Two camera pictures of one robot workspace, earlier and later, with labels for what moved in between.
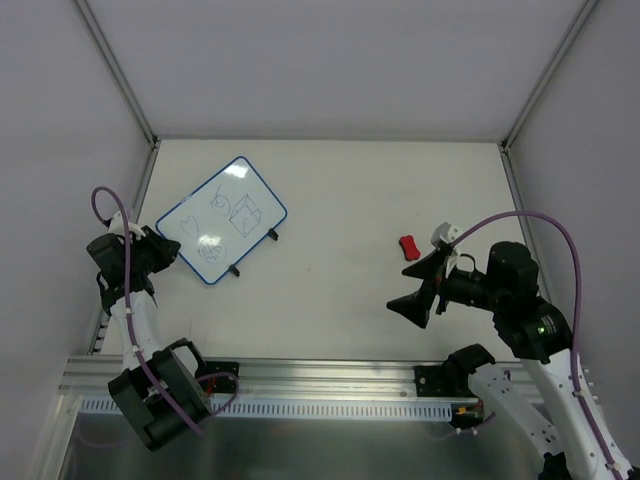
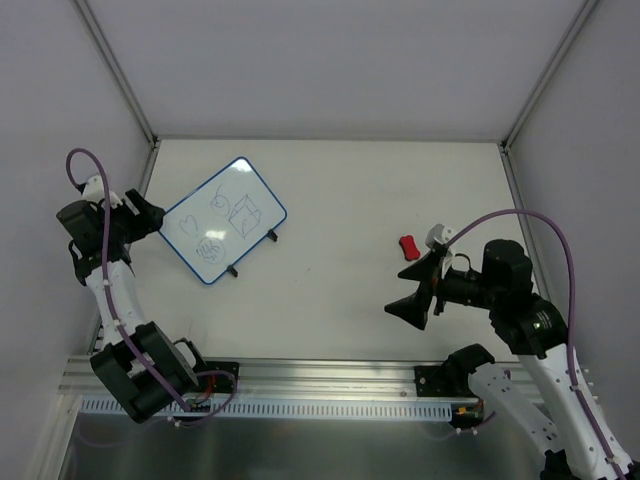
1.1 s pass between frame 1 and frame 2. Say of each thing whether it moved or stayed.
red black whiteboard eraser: stayed
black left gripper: moved
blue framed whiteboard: stayed
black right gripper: stayed
